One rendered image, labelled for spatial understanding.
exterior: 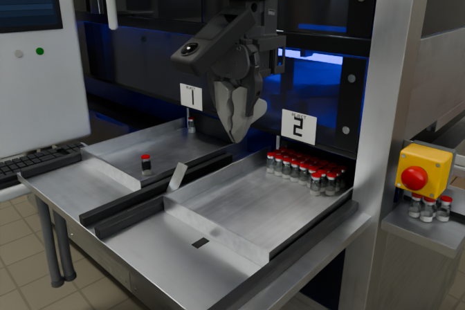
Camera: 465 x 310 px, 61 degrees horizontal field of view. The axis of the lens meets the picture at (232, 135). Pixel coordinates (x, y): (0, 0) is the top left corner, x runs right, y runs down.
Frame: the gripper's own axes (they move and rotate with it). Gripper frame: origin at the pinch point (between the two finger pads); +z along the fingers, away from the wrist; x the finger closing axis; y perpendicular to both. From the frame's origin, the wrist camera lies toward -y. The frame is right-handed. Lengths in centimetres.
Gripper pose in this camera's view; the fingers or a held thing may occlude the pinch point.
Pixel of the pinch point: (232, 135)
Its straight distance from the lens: 57.2
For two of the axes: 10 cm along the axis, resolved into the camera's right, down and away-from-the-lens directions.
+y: 6.8, -2.6, 6.8
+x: -7.3, -2.5, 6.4
